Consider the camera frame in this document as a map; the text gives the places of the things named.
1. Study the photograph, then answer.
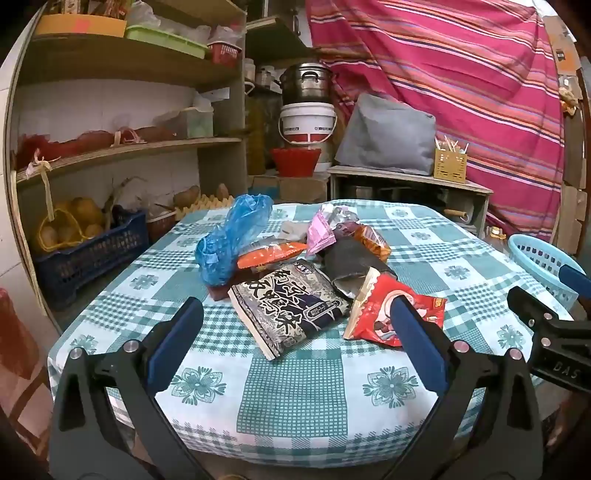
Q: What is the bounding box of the yellow box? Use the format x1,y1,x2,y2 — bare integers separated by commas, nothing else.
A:
34,14,127,38

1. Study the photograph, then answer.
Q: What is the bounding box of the large metal pot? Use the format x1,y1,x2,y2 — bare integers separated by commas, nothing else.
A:
279,63,334,104

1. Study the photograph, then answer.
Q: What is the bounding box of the yellow net bag of fruit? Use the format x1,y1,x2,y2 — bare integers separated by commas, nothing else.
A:
36,198,105,252

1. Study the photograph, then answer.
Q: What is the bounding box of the clear plastic container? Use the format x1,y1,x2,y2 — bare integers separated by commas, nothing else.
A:
182,106,215,139

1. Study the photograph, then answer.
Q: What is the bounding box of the large oil bottle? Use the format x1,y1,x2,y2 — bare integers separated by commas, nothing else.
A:
245,80,282,174

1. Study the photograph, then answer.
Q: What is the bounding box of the black and white printed packet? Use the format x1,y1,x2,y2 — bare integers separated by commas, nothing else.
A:
228,261,352,361

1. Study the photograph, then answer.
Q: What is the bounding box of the white bucket with red label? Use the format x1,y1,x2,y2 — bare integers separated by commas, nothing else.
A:
278,102,338,146

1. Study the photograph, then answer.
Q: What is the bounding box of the blue plastic bag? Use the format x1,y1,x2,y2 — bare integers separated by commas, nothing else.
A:
194,194,274,287

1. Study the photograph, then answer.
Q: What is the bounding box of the light blue plastic basket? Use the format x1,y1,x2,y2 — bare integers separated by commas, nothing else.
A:
508,234,587,319

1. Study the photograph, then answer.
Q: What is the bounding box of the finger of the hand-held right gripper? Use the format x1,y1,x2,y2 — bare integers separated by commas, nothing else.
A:
506,286,575,344
558,264,591,305

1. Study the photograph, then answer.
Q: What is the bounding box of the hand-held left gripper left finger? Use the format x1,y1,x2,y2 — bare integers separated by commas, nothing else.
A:
48,295,218,480

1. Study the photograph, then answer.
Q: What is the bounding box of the bundle of chopsticks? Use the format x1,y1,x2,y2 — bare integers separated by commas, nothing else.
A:
434,135,469,155

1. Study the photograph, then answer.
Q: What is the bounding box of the cardboard box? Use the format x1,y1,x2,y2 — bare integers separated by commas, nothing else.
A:
247,173,328,204

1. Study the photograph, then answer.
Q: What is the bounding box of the pink foil wrapper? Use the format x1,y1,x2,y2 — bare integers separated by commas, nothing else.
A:
305,205,358,257

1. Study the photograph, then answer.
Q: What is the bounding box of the red snack packet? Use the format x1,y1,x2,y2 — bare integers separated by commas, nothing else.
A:
343,268,448,348

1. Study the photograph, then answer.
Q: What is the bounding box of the brown wicker basket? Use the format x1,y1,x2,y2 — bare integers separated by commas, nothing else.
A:
147,212,178,241

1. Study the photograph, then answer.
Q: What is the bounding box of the green checked tablecloth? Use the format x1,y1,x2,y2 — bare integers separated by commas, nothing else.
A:
48,198,575,469

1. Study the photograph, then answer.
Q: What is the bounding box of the low wooden cabinet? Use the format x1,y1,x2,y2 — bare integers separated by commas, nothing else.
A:
327,165,494,236

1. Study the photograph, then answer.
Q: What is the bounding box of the small red basket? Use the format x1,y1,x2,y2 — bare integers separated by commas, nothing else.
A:
207,41,243,65

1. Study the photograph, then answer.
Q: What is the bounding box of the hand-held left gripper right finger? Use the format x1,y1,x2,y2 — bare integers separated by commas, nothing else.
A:
390,295,546,480

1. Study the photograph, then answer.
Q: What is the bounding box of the green plastic tray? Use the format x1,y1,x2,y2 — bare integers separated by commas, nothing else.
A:
124,24,208,60

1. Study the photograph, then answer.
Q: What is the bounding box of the blue plastic crate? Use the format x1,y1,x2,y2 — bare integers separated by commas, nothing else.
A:
33,210,149,312

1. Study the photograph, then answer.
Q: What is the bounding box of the grey cushion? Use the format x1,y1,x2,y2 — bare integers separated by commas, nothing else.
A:
335,92,437,176

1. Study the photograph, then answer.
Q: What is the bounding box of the orange snack packet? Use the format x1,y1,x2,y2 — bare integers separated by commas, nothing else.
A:
236,242,308,271

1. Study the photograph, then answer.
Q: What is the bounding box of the yellow chopstick holder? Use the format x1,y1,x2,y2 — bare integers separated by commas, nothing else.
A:
433,148,468,184

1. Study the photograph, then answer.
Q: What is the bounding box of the red plastic basin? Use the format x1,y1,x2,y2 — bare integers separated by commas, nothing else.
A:
270,148,322,178

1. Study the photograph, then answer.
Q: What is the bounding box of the reddish-brown wrapper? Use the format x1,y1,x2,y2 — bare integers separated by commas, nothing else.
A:
208,281,238,303

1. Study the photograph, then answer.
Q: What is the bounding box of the dark grey foil wrapper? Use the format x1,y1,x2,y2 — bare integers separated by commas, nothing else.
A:
323,240,398,301

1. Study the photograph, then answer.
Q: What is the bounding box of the orange-brown snack bag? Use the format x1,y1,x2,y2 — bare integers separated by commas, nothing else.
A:
339,222,392,264

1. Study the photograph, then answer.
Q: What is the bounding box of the red net bag of yams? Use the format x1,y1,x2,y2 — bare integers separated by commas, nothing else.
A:
18,127,176,162

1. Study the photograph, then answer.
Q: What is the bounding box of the tan paper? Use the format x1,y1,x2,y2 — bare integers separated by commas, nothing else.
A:
279,220,310,243

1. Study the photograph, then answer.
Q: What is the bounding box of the pink striped cloth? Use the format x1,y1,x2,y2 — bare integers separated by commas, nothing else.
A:
305,0,566,254

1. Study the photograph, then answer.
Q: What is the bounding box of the wooden shelf unit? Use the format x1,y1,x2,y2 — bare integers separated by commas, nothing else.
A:
9,0,250,324

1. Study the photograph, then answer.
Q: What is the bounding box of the large potato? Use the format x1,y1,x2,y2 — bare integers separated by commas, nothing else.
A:
173,185,201,208

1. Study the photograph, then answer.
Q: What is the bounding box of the wooden-handled pan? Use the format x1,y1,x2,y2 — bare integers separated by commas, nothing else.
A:
443,198,476,227

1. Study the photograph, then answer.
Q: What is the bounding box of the cardboard panel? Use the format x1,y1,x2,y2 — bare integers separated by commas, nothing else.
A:
547,9,591,259

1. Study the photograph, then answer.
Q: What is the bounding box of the yellow egg tray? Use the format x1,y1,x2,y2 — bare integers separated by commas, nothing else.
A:
174,195,236,221

